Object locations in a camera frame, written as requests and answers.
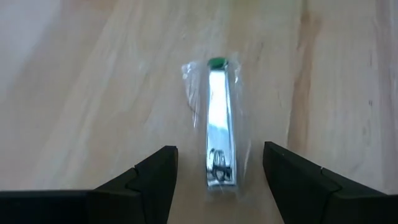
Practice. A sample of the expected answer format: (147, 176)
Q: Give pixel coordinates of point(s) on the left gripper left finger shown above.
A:
(146, 196)

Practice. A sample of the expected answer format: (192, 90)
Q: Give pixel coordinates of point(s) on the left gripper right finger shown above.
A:
(304, 196)

